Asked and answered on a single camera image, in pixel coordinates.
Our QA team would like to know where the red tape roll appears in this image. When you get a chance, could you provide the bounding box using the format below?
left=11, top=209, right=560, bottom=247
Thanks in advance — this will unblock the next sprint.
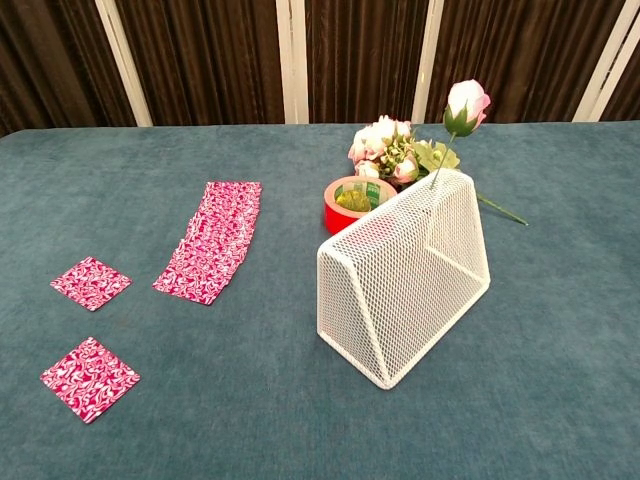
left=323, top=175, right=399, bottom=237

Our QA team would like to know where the row of pink packets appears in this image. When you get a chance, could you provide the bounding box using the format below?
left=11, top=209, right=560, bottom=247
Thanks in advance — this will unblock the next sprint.
left=151, top=180, right=264, bottom=308

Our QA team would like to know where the artificial pink flower bouquet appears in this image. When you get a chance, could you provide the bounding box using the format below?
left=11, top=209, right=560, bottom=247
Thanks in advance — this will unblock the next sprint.
left=347, top=78, right=530, bottom=227

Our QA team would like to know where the white wire mesh basket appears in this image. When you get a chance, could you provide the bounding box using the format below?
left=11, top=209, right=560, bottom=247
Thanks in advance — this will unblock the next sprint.
left=315, top=168, right=492, bottom=392

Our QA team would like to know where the white frame post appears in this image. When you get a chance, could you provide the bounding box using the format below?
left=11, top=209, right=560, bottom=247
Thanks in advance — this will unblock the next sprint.
left=275, top=0, right=310, bottom=125
left=410, top=0, right=445, bottom=124
left=94, top=0, right=154, bottom=128
left=571, top=0, right=640, bottom=123

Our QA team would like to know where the blue velvet table mat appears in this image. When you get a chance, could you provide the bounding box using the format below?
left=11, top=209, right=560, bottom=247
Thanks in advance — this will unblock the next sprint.
left=0, top=119, right=640, bottom=480

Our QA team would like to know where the dark brown pleated curtain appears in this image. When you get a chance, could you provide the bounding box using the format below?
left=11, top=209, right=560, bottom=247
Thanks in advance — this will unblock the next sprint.
left=0, top=0, right=640, bottom=139

